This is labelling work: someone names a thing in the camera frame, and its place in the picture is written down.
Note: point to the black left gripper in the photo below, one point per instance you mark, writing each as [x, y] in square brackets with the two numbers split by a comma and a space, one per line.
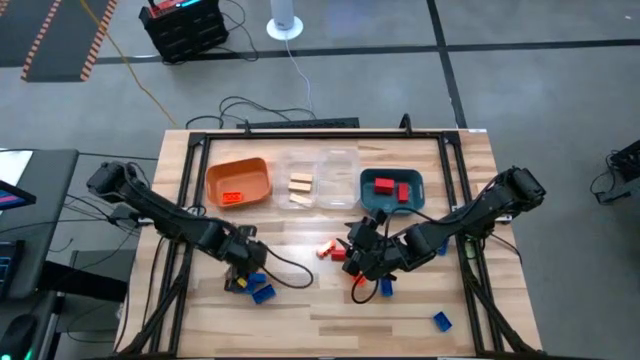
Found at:
[242, 252]

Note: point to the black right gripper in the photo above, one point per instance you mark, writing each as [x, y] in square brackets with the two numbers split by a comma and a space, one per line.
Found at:
[372, 252]

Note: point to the blue toy brick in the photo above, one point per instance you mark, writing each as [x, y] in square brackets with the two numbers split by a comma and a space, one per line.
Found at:
[443, 247]
[386, 286]
[442, 321]
[263, 293]
[257, 278]

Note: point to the orange toy brick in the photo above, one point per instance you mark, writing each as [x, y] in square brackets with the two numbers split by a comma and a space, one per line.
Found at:
[231, 197]
[326, 248]
[358, 280]

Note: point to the plain wooden block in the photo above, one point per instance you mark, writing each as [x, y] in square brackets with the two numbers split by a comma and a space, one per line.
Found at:
[300, 199]
[299, 186]
[301, 177]

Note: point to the red wooden block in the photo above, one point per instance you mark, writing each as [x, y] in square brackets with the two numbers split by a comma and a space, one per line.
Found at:
[403, 192]
[384, 185]

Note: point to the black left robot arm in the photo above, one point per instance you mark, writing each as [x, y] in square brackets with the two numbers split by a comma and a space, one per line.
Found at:
[150, 205]

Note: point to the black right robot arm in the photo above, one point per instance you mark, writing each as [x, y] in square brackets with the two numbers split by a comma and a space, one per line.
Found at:
[480, 210]

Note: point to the dark teal plastic bin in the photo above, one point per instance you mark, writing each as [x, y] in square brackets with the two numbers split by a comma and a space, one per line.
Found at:
[369, 200]

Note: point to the clear plastic bin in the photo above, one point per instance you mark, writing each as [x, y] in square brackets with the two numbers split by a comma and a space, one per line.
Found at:
[285, 165]
[340, 175]

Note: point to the orange plastic bin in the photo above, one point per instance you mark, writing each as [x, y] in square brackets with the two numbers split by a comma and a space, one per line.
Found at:
[250, 175]

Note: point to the green connector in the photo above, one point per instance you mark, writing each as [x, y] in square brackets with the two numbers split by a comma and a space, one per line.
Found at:
[470, 248]

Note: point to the black power strip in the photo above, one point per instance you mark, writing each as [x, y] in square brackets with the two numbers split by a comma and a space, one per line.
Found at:
[300, 123]

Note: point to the black side desk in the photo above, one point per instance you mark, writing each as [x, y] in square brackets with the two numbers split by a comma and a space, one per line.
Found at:
[45, 210]

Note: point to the black computer mouse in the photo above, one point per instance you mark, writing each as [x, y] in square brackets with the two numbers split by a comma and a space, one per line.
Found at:
[17, 335]

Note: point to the backlit keyboard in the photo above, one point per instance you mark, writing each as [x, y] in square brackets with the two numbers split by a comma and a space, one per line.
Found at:
[7, 270]

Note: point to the white round-base stand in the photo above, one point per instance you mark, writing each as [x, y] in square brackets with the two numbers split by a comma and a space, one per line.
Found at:
[284, 25]

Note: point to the computer screen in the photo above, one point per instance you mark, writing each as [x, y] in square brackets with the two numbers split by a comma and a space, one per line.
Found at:
[15, 196]

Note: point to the black equipment case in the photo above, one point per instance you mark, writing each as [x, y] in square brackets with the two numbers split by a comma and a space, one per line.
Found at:
[185, 35]

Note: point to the white sheet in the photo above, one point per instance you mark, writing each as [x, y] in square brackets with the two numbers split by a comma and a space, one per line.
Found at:
[12, 165]

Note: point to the black floor equipment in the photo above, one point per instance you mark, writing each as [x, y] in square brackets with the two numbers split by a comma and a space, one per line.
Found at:
[622, 170]

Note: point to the red electronic device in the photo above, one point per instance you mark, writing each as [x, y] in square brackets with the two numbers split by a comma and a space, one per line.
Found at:
[167, 6]

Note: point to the black hazard-striped floor mat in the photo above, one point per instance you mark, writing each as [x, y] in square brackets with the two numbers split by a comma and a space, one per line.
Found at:
[60, 35]

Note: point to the black aluminium table frame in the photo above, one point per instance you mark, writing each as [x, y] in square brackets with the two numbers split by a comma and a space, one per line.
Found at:
[325, 135]

